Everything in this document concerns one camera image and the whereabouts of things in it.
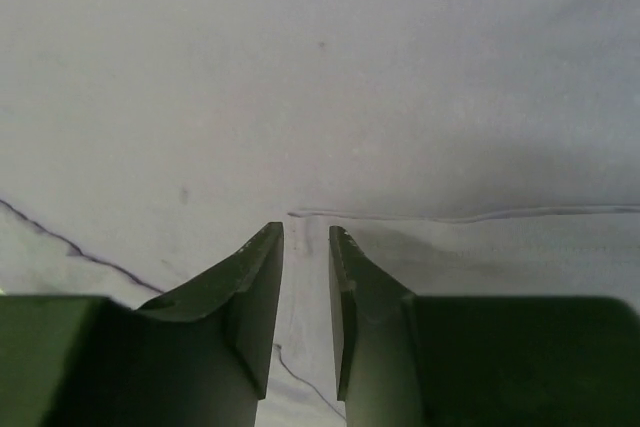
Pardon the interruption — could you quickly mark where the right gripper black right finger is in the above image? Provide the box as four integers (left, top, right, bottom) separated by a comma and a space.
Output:
329, 226, 639, 426

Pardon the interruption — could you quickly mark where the lilac t shirt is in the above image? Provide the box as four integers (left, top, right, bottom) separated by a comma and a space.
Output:
1, 0, 639, 426

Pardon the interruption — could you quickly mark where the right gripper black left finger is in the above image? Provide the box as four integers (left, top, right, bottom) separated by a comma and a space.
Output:
1, 222, 284, 426

